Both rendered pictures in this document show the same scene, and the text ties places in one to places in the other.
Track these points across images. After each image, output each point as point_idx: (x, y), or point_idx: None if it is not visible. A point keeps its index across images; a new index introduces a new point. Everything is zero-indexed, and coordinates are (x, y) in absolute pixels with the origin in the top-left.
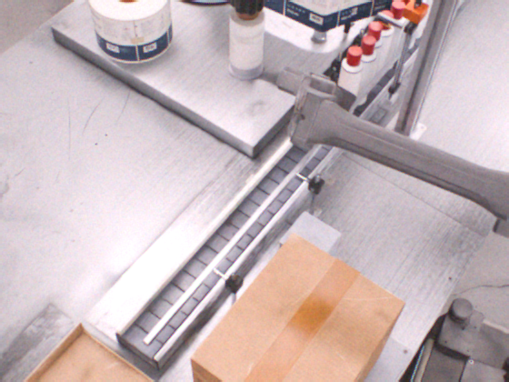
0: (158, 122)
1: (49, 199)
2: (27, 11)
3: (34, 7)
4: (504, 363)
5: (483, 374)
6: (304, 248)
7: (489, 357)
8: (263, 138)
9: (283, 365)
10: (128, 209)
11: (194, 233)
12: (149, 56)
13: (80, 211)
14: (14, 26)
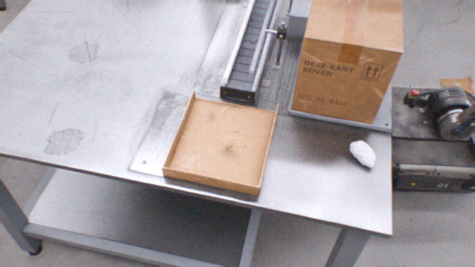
0: None
1: (129, 44)
2: (8, 20)
3: (11, 16)
4: (405, 99)
5: (396, 108)
6: None
7: (394, 101)
8: None
9: (359, 25)
10: (182, 36)
11: (230, 37)
12: None
13: (153, 44)
14: (2, 30)
